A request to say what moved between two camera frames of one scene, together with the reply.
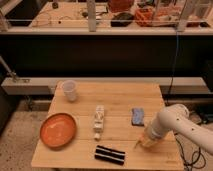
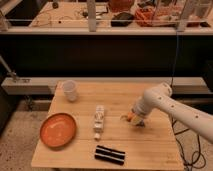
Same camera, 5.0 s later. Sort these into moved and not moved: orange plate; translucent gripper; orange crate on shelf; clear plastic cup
Moved: translucent gripper
Not moved: clear plastic cup; orange plate; orange crate on shelf
